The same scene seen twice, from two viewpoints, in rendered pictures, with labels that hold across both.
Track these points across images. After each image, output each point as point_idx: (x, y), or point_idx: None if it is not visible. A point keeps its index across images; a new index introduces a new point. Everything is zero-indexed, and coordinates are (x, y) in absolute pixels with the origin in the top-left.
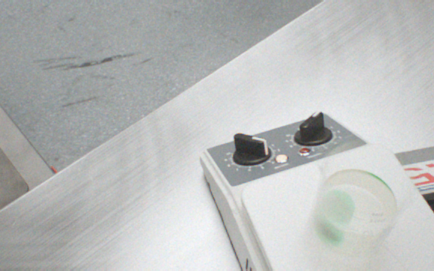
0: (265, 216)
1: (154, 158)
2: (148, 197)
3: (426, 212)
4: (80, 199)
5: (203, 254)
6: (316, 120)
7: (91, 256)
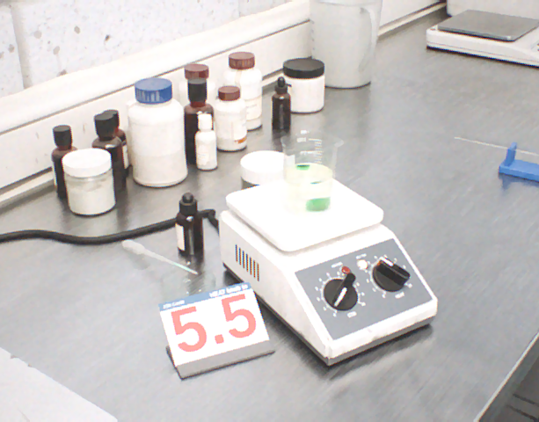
0: (361, 203)
1: (483, 323)
2: (467, 299)
3: (254, 216)
4: (520, 290)
5: None
6: (342, 283)
7: (481, 265)
